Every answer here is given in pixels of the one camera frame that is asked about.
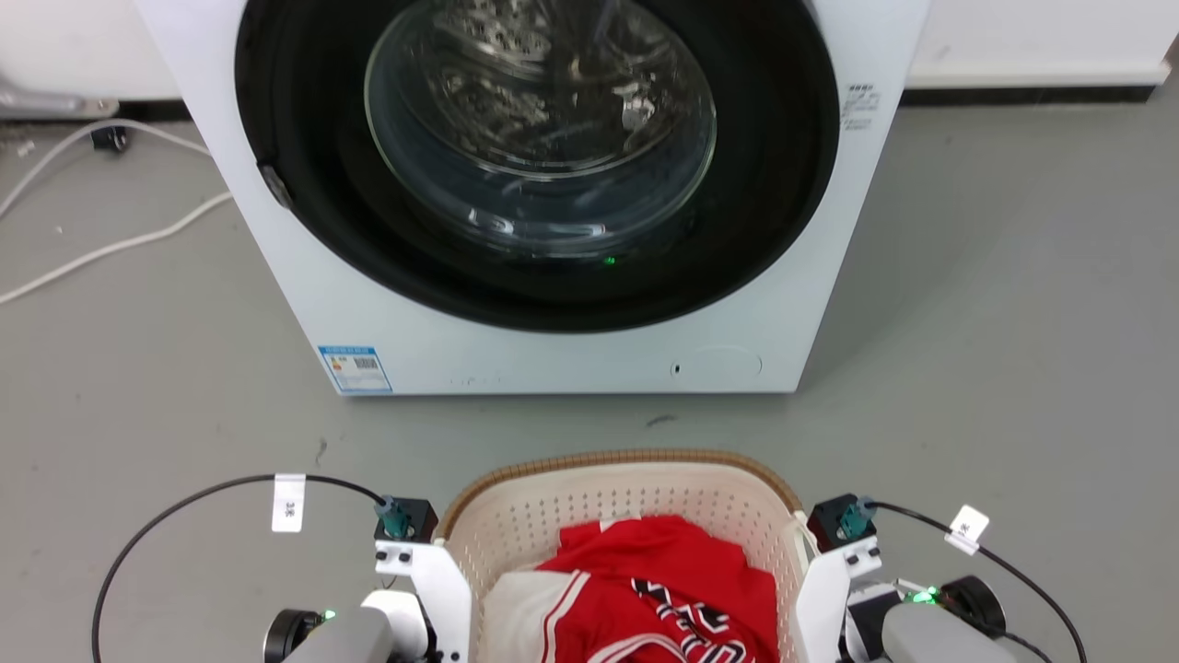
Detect red basketball jersey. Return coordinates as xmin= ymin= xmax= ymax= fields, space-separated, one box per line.
xmin=537 ymin=514 xmax=782 ymax=663

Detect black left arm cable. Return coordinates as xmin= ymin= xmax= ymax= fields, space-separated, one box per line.
xmin=90 ymin=473 xmax=390 ymax=663

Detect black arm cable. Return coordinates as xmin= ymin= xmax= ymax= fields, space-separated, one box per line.
xmin=90 ymin=473 xmax=390 ymax=663
xmin=868 ymin=501 xmax=1091 ymax=663

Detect grey flat bracket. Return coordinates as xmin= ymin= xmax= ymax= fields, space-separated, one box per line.
xmin=0 ymin=77 xmax=122 ymax=122

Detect long white cable tag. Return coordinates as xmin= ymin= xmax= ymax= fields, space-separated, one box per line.
xmin=272 ymin=473 xmax=307 ymax=534

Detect short white cable tag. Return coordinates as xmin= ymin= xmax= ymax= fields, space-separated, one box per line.
xmin=945 ymin=505 xmax=991 ymax=557

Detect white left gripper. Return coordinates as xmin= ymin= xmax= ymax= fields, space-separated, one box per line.
xmin=374 ymin=541 xmax=473 ymax=663

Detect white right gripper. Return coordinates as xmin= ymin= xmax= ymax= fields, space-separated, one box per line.
xmin=795 ymin=542 xmax=883 ymax=663

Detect thin white floor cable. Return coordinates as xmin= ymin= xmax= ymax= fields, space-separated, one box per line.
xmin=0 ymin=118 xmax=213 ymax=220

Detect cream plastic laundry basket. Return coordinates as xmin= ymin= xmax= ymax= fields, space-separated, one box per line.
xmin=435 ymin=449 xmax=813 ymax=663

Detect small white text sticker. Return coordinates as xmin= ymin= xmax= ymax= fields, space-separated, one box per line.
xmin=840 ymin=83 xmax=881 ymax=132

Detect thick white floor hose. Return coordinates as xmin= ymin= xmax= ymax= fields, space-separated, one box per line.
xmin=0 ymin=191 xmax=235 ymax=307

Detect white front-load washing machine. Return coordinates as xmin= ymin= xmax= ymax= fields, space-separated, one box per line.
xmin=134 ymin=0 xmax=933 ymax=398

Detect round black washer door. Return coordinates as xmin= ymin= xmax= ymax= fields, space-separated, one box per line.
xmin=234 ymin=0 xmax=841 ymax=334

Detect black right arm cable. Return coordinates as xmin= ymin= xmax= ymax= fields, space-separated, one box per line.
xmin=868 ymin=501 xmax=1091 ymax=663

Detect blue energy label sticker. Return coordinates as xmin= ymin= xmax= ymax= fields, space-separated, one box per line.
xmin=317 ymin=345 xmax=393 ymax=395

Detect white garment with red stripes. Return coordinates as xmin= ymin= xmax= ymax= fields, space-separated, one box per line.
xmin=480 ymin=568 xmax=591 ymax=663

